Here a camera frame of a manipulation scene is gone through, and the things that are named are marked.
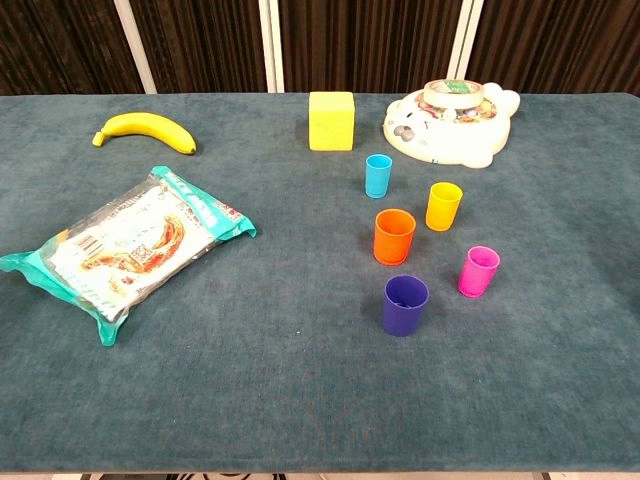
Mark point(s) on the blue plastic cup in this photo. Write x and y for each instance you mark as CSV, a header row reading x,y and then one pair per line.
x,y
377,180

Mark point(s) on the purple plastic cup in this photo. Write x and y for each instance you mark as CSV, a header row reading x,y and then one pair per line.
x,y
402,315

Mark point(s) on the yellow plastic cup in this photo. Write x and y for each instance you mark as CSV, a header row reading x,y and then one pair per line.
x,y
442,212

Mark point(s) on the pink plastic cup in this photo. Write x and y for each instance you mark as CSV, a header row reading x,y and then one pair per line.
x,y
475,277

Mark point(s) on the orange plastic cup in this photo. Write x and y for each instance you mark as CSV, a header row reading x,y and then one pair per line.
x,y
394,247

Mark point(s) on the yellow foam cube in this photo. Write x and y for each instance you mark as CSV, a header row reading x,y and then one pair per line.
x,y
331,122

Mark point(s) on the teal table cloth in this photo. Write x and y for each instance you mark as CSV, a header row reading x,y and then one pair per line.
x,y
300,375

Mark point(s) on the white rabbit toy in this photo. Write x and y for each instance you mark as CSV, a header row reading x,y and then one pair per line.
x,y
450,145

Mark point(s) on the teal noodle package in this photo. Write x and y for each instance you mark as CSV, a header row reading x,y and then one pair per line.
x,y
130,240

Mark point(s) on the dark brown curtain panel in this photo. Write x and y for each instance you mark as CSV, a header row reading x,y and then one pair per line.
x,y
365,45
205,45
550,40
60,45

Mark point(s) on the yellow banana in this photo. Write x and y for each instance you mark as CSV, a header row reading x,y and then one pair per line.
x,y
145,125

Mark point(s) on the white partition post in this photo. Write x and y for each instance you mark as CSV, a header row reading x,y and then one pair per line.
x,y
270,45
134,45
465,40

